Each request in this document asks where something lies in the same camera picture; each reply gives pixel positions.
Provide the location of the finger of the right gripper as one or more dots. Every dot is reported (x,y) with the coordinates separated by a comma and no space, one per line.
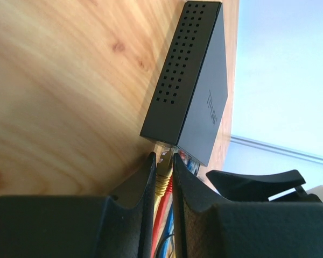
(253,187)

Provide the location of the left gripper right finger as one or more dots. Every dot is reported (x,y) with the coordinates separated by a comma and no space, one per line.
(209,225)

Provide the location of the right aluminium frame post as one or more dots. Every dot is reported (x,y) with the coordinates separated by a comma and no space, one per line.
(297,154)

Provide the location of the black network switch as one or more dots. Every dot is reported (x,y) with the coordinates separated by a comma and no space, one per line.
(191,92)

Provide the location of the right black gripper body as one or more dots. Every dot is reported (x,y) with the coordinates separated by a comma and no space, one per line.
(296,191)

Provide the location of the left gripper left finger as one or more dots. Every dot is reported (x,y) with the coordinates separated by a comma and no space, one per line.
(116,225)

